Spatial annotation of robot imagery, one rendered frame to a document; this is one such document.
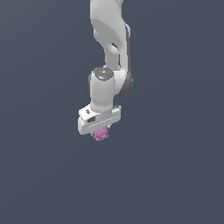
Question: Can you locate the small pink object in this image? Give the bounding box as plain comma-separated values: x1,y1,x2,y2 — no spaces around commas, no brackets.
93,126,110,142

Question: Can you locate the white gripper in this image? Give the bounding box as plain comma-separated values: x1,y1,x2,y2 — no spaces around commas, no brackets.
77,104,123,136

